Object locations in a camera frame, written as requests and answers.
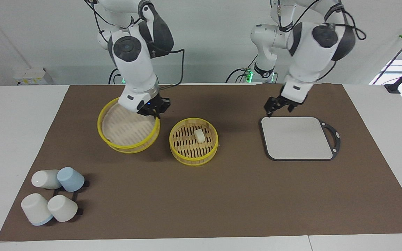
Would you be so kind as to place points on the light blue plastic cup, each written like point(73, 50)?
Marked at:
point(71, 179)

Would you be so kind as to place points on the white plastic cup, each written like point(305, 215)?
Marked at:
point(35, 208)
point(63, 208)
point(44, 179)

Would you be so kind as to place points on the white box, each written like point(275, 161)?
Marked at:
point(33, 76)

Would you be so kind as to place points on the white cutting board grey rim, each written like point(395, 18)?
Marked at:
point(297, 137)

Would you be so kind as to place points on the white perforated steamer liner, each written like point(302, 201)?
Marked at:
point(126, 127)

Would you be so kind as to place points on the white steamed bun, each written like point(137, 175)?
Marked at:
point(199, 136)

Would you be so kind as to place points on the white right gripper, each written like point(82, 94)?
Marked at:
point(133, 101)

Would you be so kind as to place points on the yellow rimmed steamer lid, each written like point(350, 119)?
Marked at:
point(127, 148)

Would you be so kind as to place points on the brown table mat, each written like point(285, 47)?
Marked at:
point(222, 195)

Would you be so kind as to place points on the yellow rimmed bamboo steamer basket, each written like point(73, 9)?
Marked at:
point(190, 158)

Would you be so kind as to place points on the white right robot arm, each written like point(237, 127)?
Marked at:
point(134, 59)

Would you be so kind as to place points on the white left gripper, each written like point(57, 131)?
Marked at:
point(297, 91)

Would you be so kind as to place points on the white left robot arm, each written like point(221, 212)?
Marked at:
point(309, 52)

